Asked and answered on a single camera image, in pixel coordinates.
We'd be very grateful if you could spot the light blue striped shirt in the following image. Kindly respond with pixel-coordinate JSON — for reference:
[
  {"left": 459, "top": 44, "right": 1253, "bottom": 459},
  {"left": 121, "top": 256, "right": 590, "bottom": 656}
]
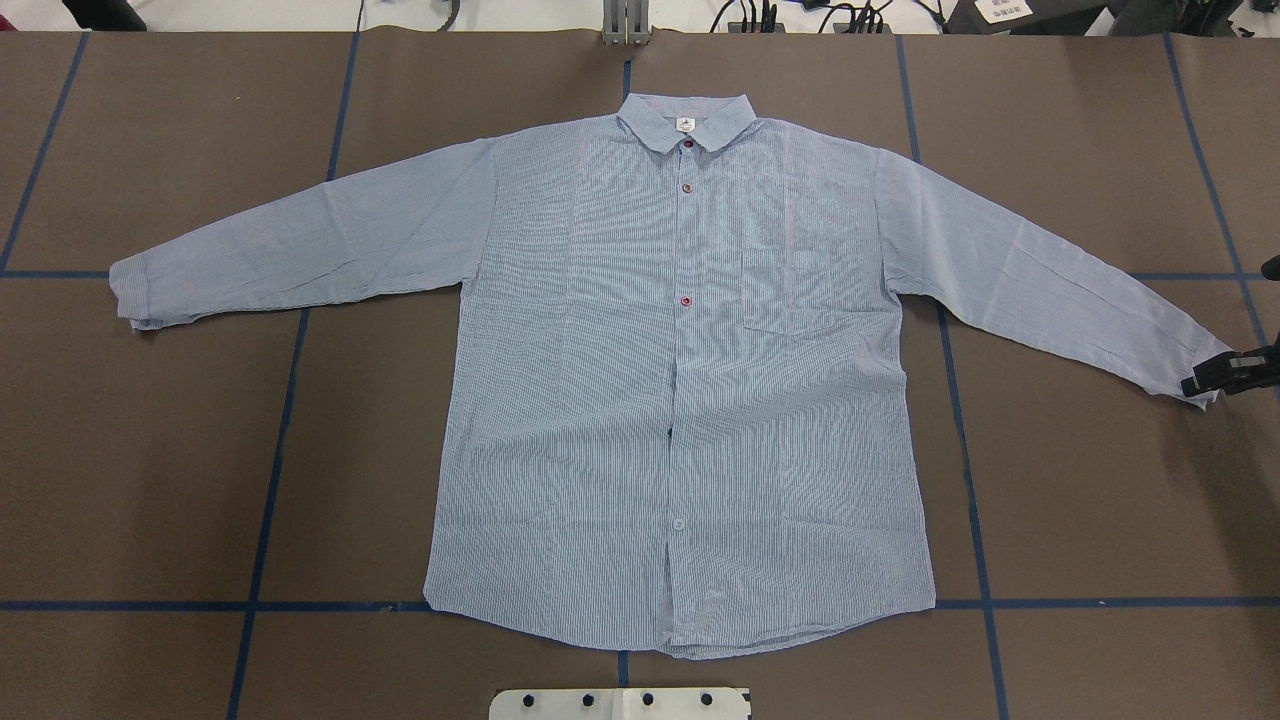
[{"left": 109, "top": 94, "right": 1228, "bottom": 659}]

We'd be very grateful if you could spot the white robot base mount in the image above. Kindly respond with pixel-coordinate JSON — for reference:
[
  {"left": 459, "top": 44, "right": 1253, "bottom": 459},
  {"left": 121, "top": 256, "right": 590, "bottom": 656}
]
[{"left": 488, "top": 687, "right": 754, "bottom": 719}]

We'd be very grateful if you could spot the grey aluminium frame post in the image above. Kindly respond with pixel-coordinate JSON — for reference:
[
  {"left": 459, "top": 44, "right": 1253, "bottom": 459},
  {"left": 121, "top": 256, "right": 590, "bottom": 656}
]
[{"left": 602, "top": 0, "right": 652, "bottom": 47}]

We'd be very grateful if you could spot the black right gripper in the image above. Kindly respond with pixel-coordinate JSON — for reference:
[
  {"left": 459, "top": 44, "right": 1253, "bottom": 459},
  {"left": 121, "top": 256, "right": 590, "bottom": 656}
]
[{"left": 1181, "top": 345, "right": 1279, "bottom": 398}]

